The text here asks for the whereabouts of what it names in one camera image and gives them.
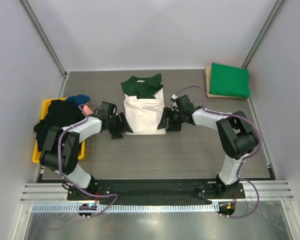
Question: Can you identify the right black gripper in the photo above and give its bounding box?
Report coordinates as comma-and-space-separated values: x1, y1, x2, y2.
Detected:
157, 107, 184, 132

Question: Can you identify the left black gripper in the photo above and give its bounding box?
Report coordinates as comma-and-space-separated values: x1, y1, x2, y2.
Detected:
107, 112, 133, 139

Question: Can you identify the white and green raglan t-shirt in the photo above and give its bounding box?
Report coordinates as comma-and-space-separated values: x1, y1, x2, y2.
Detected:
121, 73, 166, 136

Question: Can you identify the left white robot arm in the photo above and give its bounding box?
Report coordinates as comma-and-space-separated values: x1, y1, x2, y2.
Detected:
39, 101, 133, 200

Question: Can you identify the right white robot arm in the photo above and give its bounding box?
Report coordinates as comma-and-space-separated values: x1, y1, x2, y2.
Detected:
157, 95, 261, 198

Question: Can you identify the pink garment in bin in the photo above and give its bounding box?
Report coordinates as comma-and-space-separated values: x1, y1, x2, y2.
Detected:
82, 105, 94, 117

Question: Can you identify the yellow plastic bin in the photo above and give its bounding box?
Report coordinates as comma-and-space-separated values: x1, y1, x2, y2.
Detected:
32, 97, 87, 164

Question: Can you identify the blue garment in bin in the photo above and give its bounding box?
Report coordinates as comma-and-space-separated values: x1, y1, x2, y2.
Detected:
64, 94, 91, 108

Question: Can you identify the black t-shirt in bin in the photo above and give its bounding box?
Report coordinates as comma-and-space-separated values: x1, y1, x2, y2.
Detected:
33, 99, 85, 152

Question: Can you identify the folded beige t-shirt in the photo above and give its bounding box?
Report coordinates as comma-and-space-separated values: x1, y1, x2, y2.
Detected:
204, 66, 242, 99

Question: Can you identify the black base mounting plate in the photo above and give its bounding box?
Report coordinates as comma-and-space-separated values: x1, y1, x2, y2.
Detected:
66, 177, 246, 206

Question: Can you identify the folded bright green t-shirt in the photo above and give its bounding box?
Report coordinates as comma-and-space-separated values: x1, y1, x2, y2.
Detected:
209, 62, 251, 99

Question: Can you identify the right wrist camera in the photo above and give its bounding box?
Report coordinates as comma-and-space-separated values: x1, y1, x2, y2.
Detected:
170, 94, 178, 102

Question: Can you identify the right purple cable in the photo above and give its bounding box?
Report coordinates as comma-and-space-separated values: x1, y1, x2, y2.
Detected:
171, 85, 263, 220

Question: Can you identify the purple cable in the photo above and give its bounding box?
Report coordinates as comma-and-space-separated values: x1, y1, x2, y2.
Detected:
57, 103, 119, 218
171, 85, 263, 220

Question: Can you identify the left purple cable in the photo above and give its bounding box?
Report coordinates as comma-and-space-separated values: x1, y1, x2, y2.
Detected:
57, 103, 119, 218

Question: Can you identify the slotted cable duct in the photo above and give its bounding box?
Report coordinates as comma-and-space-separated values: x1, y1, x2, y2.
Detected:
31, 202, 219, 214

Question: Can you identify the aluminium extrusion rail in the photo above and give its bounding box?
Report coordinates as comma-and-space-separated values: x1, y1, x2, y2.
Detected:
20, 180, 294, 203

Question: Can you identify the left aluminium corner post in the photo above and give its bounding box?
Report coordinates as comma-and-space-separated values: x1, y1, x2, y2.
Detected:
18, 0, 69, 78

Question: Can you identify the aluminium corner post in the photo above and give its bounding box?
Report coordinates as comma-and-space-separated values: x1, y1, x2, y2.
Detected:
18, 0, 69, 78
241, 0, 287, 69

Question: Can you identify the right aluminium corner post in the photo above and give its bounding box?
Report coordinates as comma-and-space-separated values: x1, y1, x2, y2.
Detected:
241, 0, 287, 69

